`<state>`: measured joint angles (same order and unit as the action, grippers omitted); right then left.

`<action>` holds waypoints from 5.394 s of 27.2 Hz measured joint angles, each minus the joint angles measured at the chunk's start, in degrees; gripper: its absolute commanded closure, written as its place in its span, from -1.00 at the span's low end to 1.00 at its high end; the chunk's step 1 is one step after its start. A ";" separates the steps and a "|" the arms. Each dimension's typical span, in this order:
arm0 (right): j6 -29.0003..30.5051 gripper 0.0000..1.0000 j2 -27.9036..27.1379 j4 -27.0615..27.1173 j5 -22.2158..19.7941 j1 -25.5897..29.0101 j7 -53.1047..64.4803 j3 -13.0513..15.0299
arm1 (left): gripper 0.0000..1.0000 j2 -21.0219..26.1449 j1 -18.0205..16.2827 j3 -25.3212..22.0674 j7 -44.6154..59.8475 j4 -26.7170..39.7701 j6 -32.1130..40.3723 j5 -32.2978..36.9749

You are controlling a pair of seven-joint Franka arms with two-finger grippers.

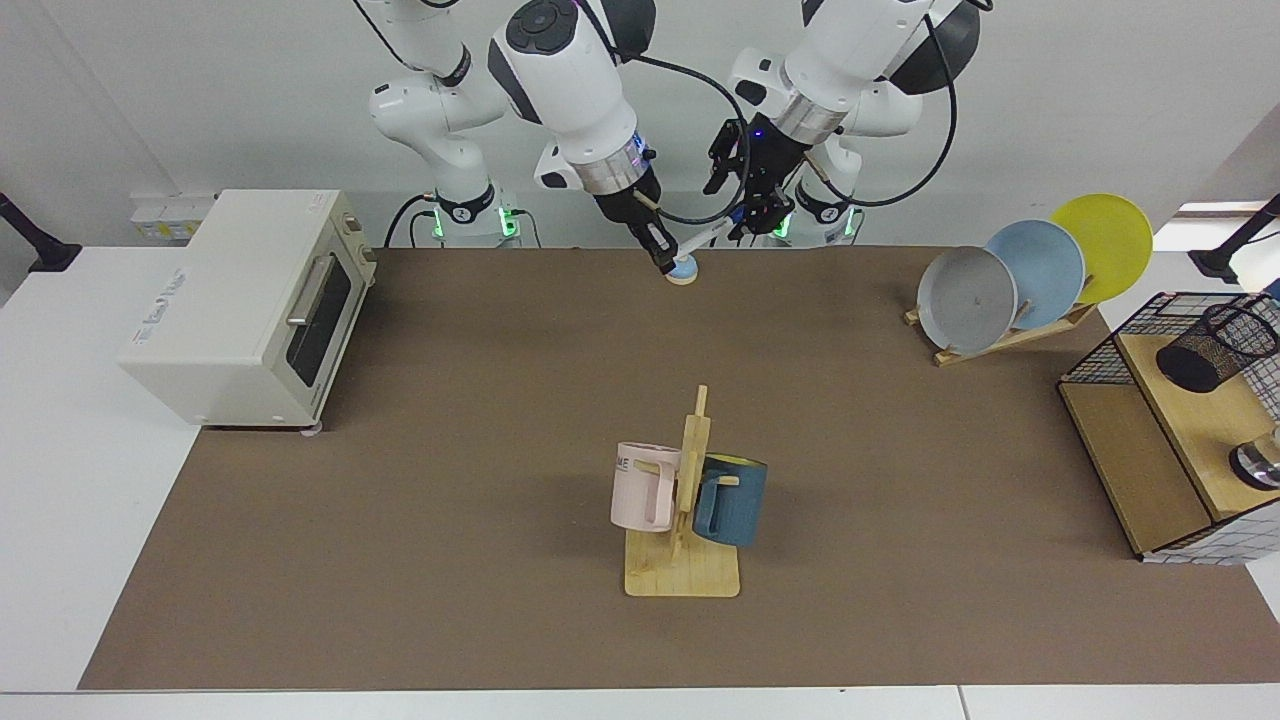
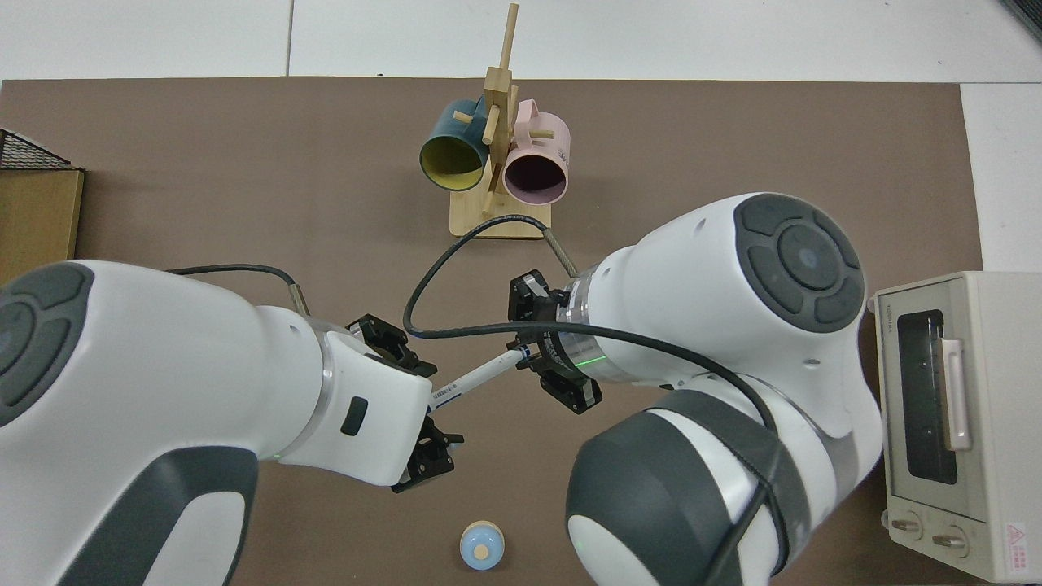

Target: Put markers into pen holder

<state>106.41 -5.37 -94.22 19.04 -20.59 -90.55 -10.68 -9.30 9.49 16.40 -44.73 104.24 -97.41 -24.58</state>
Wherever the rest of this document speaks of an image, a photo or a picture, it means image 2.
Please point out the white marker with blue cap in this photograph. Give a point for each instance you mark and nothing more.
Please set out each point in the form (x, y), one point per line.
(480, 376)

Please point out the pink mug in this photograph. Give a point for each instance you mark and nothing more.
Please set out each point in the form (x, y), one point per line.
(537, 175)

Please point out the dark blue mug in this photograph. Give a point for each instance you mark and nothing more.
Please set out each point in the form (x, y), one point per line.
(452, 159)

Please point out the wooden cup stand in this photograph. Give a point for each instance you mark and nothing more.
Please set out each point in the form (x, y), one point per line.
(496, 89)

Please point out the small blue round thing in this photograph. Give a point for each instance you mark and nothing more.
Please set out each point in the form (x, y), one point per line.
(482, 547)

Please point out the brown table cloth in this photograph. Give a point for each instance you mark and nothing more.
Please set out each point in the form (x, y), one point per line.
(244, 163)

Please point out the pale toaster oven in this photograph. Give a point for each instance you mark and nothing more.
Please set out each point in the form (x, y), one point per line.
(961, 423)

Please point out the dark flat device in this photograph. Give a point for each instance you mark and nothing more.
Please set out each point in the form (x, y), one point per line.
(1027, 15)

